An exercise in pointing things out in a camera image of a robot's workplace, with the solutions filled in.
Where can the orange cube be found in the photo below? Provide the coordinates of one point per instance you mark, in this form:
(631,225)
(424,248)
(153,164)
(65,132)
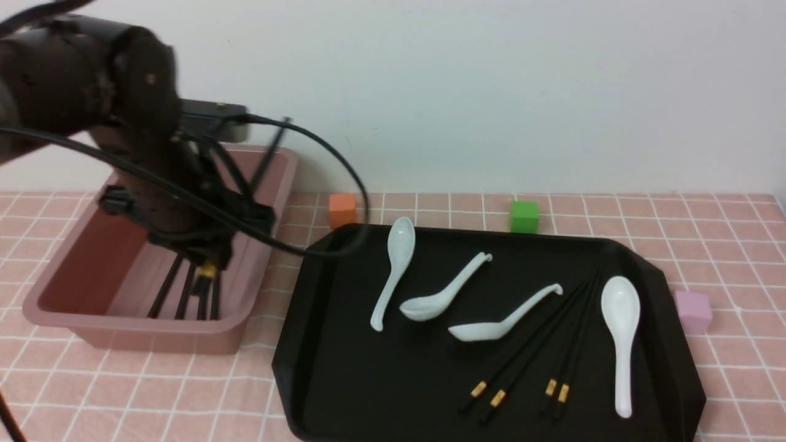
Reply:
(342,209)

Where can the white ceramic spoon centre left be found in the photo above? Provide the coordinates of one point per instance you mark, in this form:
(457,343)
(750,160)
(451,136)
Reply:
(421,309)

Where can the black chopstick gold band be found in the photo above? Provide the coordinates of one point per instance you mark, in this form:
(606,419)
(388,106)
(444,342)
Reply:
(534,356)
(232,189)
(207,272)
(559,407)
(522,350)
(552,392)

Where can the black chopstick in bin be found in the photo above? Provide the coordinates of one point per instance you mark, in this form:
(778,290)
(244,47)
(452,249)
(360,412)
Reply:
(215,298)
(185,293)
(202,303)
(165,287)

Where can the pink cube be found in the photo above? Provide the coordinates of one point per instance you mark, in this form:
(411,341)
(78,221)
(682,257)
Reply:
(694,311)

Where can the white ceramic spoon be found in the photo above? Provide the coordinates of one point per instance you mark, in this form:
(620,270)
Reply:
(620,308)
(421,309)
(489,331)
(401,243)

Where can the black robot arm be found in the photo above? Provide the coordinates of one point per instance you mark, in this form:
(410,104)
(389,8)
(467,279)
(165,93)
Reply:
(108,90)

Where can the pink plastic bin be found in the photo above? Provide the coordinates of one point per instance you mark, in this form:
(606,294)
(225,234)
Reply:
(104,278)

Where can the white ceramic spoon far left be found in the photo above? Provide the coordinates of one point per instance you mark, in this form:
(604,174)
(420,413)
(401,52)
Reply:
(401,243)

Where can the black plastic tray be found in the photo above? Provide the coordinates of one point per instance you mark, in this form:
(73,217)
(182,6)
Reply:
(341,380)

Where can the white ceramic spoon far right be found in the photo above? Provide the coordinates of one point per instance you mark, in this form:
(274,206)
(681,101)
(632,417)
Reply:
(620,308)

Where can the white ceramic spoon centre right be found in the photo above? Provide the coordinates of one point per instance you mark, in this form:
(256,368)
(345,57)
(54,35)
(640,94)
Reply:
(489,331)

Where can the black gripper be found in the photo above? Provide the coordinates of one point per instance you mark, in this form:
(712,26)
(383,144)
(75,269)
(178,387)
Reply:
(202,179)

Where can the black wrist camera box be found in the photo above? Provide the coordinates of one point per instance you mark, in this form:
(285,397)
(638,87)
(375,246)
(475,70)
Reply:
(200,117)

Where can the pink checkered tablecloth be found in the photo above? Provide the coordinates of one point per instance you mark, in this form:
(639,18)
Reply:
(729,247)

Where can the green cube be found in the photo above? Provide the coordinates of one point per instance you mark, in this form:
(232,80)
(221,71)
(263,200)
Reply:
(524,217)

